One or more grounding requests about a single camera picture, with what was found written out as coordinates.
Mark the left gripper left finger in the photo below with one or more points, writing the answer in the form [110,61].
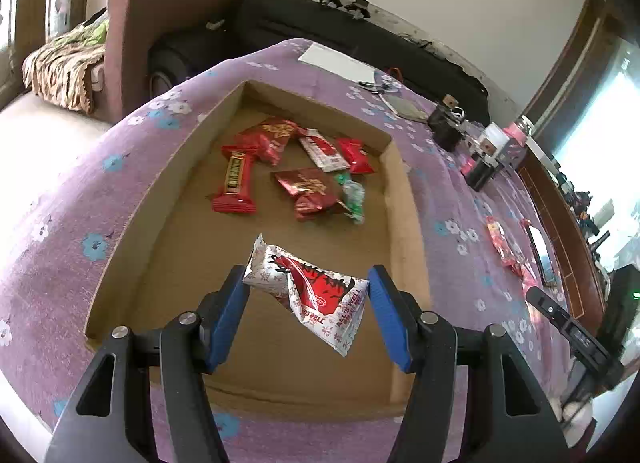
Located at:
[193,345]

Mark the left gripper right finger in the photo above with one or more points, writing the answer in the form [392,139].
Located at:
[425,345]

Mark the red chocolate bar packet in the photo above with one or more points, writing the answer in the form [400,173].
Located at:
[234,196]

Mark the green candy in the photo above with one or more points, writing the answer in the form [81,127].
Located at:
[352,196]

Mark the dark red snack bag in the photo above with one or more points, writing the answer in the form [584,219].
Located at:
[269,138]
[313,192]

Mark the red white figure snack packet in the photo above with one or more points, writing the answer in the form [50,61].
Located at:
[322,152]

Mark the small red pillow candy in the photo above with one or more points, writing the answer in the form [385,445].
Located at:
[354,154]

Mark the small pink bunny snack bag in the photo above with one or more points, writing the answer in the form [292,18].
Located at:
[503,246]

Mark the person's right hand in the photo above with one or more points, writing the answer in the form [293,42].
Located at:
[574,417]

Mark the wooden sideboard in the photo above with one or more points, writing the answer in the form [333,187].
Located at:
[579,274]

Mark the purple floral tablecloth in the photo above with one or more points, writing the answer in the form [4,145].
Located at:
[55,247]

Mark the black smartphone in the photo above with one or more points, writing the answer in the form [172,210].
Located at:
[542,257]

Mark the cardboard tray box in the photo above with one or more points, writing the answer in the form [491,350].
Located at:
[175,249]

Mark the white plastic cup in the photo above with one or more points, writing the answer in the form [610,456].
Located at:
[491,142]

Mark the black holder with corks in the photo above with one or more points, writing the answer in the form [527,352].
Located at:
[451,128]

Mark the pink sleeved thermos bottle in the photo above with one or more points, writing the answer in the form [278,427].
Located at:
[518,132]

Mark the white paper sheet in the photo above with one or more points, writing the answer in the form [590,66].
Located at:
[338,63]

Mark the patterned blanket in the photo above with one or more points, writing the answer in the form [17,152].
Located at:
[57,71]

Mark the black sofa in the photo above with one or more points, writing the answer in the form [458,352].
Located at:
[252,25]

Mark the brown armchair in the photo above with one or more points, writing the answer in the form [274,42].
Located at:
[133,27]

